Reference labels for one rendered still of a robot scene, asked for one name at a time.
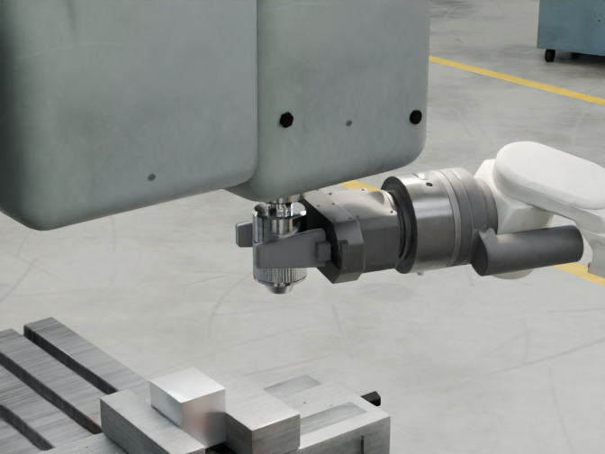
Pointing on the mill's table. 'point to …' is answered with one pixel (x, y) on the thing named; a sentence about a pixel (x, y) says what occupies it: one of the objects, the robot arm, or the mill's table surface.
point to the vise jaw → (254, 414)
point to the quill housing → (338, 92)
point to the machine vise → (334, 420)
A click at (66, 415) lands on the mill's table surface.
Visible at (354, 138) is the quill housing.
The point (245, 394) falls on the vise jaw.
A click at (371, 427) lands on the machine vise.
